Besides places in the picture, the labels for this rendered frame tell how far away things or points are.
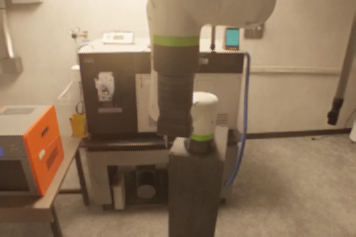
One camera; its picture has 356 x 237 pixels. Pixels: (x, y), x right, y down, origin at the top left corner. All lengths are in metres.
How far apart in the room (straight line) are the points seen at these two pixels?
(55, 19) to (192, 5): 2.68
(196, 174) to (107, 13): 2.19
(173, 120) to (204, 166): 0.59
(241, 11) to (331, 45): 3.29
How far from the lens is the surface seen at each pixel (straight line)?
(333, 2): 3.63
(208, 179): 1.12
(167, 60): 0.45
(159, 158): 2.01
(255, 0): 0.45
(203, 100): 0.99
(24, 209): 1.65
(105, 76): 1.77
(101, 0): 2.90
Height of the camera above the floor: 1.75
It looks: 22 degrees down
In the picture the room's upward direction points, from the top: 1 degrees clockwise
